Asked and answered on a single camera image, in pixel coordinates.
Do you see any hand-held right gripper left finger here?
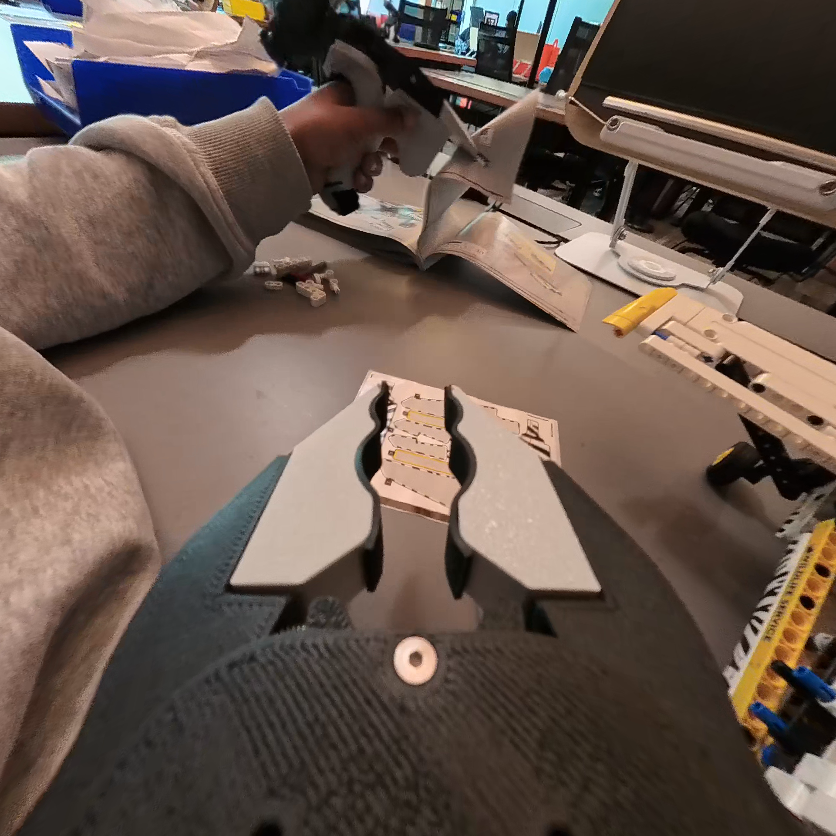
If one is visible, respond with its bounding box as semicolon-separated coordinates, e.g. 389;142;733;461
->
227;382;391;598

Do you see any grey desk cable cover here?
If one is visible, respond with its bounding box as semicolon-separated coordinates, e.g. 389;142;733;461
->
503;188;583;237

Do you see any crumpled white paper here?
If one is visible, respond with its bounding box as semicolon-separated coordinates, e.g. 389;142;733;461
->
26;0;282;112

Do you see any lego instruction booklet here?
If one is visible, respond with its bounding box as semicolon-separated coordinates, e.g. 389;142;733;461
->
307;91;592;333

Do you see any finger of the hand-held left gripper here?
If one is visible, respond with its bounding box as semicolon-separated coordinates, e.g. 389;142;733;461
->
439;101;491;165

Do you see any person's left forearm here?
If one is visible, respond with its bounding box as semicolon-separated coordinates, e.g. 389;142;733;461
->
0;98;314;350

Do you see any black cable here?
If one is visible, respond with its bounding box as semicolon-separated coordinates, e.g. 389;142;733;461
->
516;214;570;246

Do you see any zebra print sticker sheet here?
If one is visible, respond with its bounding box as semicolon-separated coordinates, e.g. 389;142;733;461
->
356;371;561;523

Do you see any black office chair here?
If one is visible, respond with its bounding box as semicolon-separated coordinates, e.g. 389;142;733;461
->
475;20;518;82

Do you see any blue plastic bin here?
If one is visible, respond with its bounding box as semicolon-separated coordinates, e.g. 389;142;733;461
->
10;23;313;135

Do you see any person's grey sweater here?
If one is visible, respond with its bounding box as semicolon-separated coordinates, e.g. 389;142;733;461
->
0;327;162;836

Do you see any pile of small lego pieces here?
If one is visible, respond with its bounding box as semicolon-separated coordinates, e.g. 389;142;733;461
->
251;256;342;308

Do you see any wooden background desk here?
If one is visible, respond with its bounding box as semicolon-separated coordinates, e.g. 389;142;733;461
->
392;39;569;125

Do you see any white yellow lego model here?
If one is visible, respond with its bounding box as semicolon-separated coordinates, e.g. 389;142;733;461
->
601;287;836;827

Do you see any person's left hand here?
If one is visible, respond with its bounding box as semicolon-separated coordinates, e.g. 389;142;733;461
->
281;81;422;197

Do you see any tilted screen on white stand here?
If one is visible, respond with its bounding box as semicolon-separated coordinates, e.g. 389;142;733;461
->
565;0;836;229

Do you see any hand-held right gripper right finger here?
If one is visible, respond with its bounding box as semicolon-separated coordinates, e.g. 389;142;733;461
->
443;384;603;600

